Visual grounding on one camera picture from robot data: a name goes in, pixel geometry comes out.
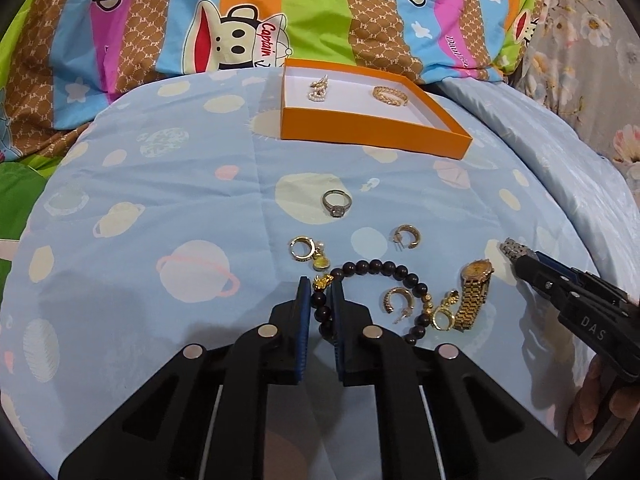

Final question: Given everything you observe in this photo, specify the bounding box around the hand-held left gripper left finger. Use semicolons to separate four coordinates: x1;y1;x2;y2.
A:
57;276;311;480

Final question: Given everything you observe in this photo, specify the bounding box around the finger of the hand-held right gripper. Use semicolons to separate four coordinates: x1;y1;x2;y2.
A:
514;255;571;308
535;251;628;306

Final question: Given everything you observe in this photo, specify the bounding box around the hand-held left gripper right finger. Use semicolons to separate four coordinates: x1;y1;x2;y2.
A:
331;277;586;480

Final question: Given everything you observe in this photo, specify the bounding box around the silver watch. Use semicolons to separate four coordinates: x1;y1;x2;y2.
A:
500;238;526;263

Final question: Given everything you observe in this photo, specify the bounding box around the gold watch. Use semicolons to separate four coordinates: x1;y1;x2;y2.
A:
452;259;496;333

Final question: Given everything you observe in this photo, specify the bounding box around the gold hoop earring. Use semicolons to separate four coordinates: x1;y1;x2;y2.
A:
383;287;417;324
390;225;422;251

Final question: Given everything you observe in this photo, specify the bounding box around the gold pearl drop earring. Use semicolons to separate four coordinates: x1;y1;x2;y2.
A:
289;236;333;271
432;289;460;332

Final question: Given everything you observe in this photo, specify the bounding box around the dark bead bracelet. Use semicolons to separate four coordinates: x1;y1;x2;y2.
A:
310;259;436;346

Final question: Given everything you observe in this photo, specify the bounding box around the silver ring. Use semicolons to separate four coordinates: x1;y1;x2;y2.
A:
322;189;355;218

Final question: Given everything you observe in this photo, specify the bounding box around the orange jewelry box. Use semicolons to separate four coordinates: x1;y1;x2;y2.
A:
279;58;473;161

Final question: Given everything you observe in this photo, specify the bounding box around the person's right hand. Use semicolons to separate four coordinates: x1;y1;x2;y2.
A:
570;355;621;458

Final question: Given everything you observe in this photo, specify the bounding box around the pale blue pillow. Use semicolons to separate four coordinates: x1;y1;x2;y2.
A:
435;77;640;311

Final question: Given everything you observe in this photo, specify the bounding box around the blue planet print blanket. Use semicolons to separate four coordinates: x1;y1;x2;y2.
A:
0;67;616;480

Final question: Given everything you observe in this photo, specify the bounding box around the grey floral cloth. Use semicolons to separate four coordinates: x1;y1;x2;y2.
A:
510;0;640;181

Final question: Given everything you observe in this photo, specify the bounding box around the colourful monkey print quilt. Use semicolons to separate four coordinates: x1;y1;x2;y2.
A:
0;0;553;271

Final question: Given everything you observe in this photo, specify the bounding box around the gold cuff bracelet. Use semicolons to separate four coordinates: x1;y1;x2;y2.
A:
372;85;408;108

